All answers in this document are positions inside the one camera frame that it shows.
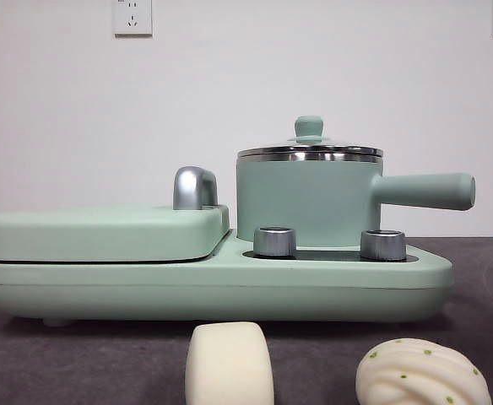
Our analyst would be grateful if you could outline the white wall socket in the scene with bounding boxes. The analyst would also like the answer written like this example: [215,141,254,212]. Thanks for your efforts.
[112,0,154,37]

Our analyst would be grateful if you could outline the twisted white bun green dots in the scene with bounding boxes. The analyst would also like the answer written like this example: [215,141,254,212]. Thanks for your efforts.
[355,337,493,405]

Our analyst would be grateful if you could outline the glass pot lid green knob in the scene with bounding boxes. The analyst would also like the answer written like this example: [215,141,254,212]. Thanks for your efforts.
[236,115,385,158]

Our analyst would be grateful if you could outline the silver control knob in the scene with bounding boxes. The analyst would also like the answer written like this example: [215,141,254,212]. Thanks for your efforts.
[360,229,409,261]
[252,225,298,258]

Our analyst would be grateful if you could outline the mint green pot with handle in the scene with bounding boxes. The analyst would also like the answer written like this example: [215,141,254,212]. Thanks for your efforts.
[235,152,477,250]

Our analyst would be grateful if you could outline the mint green grill cover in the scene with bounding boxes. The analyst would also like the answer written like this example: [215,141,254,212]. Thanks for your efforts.
[0,203,231,264]

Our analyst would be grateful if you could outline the mint green breakfast maker base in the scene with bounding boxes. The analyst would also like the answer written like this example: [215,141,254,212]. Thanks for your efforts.
[0,240,455,328]

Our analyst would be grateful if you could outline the plain white steamed bun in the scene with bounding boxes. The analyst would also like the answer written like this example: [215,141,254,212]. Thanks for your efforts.
[184,321,275,405]

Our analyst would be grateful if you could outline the silver grill cover handle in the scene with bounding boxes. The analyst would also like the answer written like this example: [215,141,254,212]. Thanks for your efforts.
[172,165,219,211]

